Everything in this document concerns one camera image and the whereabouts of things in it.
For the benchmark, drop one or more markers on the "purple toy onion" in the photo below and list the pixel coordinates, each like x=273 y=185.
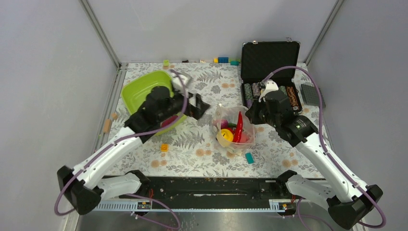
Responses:
x=224 y=124

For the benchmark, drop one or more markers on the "maroon toy sweet potato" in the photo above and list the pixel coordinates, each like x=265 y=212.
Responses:
x=169 y=121

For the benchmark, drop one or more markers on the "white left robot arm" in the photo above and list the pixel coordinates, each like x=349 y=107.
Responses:
x=85 y=186

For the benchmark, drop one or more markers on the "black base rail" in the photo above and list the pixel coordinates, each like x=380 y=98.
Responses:
x=215 y=193

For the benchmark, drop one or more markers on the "black poker chip case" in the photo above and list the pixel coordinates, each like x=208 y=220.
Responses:
x=260 y=58

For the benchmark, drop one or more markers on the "green plastic tub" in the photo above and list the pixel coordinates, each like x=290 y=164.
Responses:
x=140 y=89

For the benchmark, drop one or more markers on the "blue yellow block row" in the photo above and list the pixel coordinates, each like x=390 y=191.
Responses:
x=226 y=60

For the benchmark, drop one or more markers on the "yellow toy pear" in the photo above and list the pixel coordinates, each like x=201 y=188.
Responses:
x=227 y=134

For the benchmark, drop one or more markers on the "red toy chili pepper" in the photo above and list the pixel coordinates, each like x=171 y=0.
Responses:
x=239 y=128

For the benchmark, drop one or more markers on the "orange toy block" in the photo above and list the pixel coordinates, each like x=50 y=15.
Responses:
x=164 y=147

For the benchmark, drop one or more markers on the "floral table mat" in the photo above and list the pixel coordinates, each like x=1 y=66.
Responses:
x=193 y=149

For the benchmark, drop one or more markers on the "grey building baseplate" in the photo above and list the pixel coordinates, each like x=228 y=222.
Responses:
x=310 y=95

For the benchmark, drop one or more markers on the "teal toy block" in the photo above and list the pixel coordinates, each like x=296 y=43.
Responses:
x=249 y=158

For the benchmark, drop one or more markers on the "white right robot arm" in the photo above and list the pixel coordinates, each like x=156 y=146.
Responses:
x=348 y=199

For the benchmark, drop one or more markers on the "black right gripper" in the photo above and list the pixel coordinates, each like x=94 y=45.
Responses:
x=251 y=113

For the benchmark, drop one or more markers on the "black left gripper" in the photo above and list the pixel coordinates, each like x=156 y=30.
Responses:
x=200 y=108

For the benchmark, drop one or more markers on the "clear zip top bag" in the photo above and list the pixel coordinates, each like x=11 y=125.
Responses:
x=231 y=115

